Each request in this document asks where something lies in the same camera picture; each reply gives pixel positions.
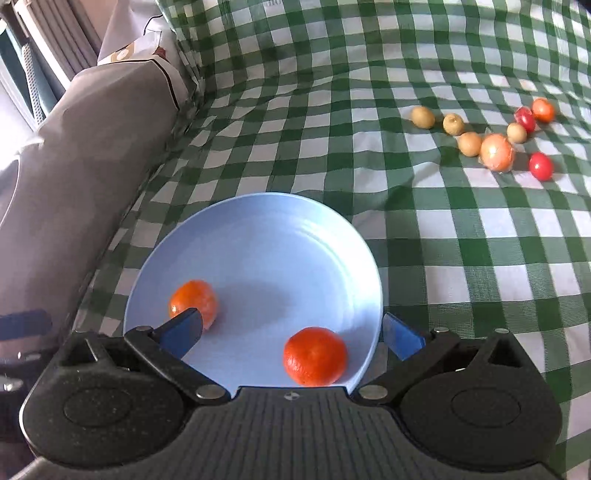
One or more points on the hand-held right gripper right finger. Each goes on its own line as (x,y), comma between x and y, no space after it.
(402,336)

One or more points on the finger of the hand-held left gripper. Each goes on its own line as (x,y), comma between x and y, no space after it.
(23,324)

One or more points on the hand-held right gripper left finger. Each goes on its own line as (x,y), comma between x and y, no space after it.
(182,331)

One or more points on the mandarin orange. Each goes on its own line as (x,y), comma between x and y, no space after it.
(196,297)
(315,356)

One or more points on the light blue plate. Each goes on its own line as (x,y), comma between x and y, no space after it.
(277,258)

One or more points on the brown kiwi fruit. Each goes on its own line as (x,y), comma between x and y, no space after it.
(453,124)
(423,117)
(469,143)
(516,133)

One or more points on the large plastic-wrapped orange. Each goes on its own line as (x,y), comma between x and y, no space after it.
(497,152)

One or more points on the plain red fruit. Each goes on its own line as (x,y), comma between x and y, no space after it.
(540,166)

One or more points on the shiny red fruit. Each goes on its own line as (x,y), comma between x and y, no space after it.
(525,119)

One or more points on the small orange fruit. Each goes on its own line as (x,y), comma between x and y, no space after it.
(543,110)

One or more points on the grey sofa armrest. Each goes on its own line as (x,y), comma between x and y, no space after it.
(92,184)

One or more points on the teal curtain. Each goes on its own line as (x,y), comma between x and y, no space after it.
(44,94)

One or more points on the green checked cloth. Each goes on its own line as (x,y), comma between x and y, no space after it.
(323,115)

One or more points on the white printed cloth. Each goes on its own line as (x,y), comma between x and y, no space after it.
(134,37)

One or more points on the white window frame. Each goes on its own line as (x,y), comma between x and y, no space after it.
(46,46)

